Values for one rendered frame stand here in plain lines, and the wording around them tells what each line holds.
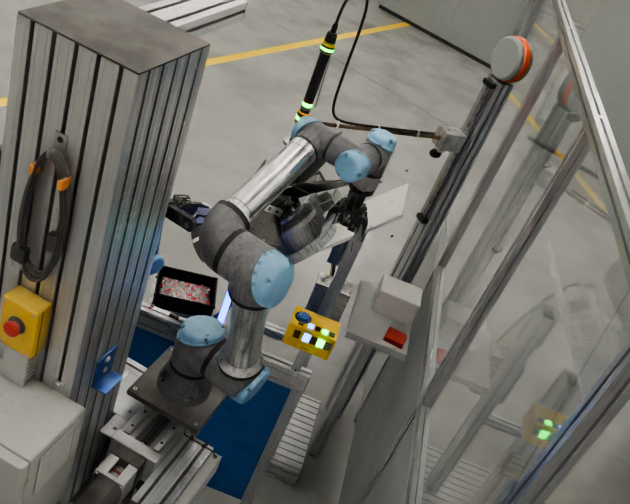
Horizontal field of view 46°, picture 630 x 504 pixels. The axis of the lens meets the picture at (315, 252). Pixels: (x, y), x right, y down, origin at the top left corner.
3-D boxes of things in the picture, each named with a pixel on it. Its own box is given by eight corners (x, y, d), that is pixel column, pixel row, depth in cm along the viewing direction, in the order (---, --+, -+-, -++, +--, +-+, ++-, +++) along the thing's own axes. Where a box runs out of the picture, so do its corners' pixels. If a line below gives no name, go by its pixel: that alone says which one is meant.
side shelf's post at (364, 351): (317, 451, 342) (385, 319, 297) (315, 458, 339) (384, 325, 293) (309, 448, 342) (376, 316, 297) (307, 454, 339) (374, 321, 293)
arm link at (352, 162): (317, 167, 181) (338, 156, 190) (354, 190, 178) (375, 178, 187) (327, 139, 177) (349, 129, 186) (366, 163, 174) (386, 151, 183)
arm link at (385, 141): (363, 130, 184) (378, 123, 191) (347, 167, 190) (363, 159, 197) (389, 146, 182) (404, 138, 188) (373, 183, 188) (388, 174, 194)
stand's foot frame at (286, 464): (315, 412, 361) (321, 401, 357) (294, 485, 323) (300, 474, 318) (196, 363, 361) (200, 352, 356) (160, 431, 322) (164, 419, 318)
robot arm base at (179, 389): (193, 415, 199) (202, 390, 194) (145, 387, 201) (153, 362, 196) (220, 383, 212) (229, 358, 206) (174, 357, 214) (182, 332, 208)
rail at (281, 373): (305, 386, 259) (312, 370, 255) (302, 394, 256) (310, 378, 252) (63, 288, 259) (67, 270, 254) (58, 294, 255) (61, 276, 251)
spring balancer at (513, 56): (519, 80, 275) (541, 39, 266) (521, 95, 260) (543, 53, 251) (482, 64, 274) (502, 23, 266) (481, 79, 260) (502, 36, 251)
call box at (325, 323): (331, 345, 252) (341, 322, 246) (325, 364, 243) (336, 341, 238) (287, 327, 252) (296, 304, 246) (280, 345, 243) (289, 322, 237)
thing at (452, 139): (451, 144, 284) (461, 125, 279) (461, 155, 279) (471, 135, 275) (430, 142, 279) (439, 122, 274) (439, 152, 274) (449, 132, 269)
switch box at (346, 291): (336, 323, 319) (354, 284, 307) (332, 335, 312) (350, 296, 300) (303, 309, 319) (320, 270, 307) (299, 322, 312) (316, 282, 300)
